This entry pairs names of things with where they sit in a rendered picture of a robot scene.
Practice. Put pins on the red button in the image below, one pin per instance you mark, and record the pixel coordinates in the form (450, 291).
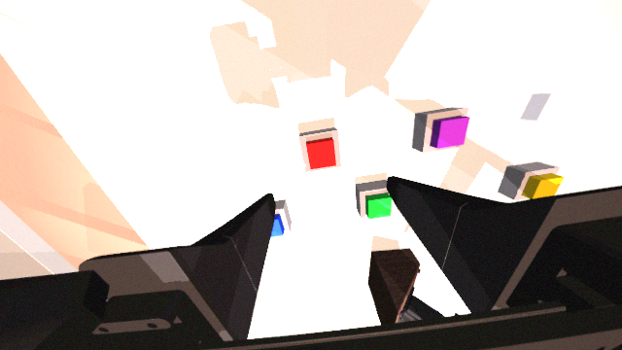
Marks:
(320, 149)

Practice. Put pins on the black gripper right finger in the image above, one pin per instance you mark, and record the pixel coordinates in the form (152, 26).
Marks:
(484, 246)

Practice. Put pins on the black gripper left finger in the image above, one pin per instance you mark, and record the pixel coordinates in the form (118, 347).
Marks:
(220, 272)

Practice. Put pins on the green button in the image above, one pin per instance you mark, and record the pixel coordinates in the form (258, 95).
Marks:
(373, 200)

